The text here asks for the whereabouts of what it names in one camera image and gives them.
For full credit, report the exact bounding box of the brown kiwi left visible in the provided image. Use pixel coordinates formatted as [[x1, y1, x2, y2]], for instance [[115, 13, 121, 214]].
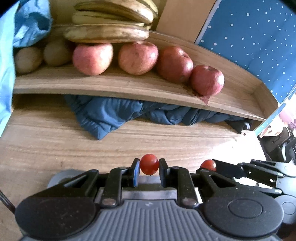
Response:
[[14, 47, 43, 74]]

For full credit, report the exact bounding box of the light blue curtain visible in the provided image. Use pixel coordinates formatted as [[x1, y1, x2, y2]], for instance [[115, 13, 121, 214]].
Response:
[[1, 1, 19, 133]]

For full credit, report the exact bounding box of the blue dotted fabric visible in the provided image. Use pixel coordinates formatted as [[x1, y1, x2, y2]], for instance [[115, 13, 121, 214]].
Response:
[[195, 1, 295, 133]]

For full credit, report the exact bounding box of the red cherry tomato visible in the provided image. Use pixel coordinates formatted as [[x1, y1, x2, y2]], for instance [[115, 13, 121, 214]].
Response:
[[200, 159, 217, 172], [140, 154, 159, 175]]

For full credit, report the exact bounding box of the red apple far left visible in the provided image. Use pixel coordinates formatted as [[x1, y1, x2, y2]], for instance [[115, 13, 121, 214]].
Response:
[[72, 43, 113, 76]]

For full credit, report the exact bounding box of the red apple far right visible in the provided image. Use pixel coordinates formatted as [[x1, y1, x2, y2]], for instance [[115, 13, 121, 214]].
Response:
[[190, 65, 225, 97]]

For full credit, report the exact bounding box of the brown kiwi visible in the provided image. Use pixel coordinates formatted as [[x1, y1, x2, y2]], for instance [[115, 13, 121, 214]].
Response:
[[14, 47, 43, 74], [43, 39, 73, 66]]

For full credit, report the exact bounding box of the blue crumpled cloth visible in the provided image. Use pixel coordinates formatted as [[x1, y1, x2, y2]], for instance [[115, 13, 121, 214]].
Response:
[[13, 0, 53, 48]]

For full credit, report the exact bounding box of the metal tray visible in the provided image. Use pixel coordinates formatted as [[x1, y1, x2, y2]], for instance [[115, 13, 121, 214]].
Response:
[[47, 169, 86, 189]]

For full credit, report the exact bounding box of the banana bunch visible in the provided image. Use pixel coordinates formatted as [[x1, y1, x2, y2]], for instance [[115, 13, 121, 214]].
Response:
[[63, 1, 159, 44]]

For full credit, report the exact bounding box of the dark blue jacket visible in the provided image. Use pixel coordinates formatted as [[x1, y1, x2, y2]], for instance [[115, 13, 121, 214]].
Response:
[[65, 95, 253, 140]]

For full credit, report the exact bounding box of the red apple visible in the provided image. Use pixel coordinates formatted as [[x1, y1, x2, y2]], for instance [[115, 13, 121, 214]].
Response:
[[156, 46, 194, 84], [118, 41, 159, 75], [72, 43, 113, 76], [190, 65, 225, 97]]

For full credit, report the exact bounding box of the curved wooden shelf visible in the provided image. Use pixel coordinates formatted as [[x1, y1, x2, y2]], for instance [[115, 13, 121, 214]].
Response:
[[14, 24, 278, 121]]

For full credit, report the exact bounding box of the brown kiwi right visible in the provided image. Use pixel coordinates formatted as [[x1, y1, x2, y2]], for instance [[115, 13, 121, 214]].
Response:
[[43, 39, 73, 66]]

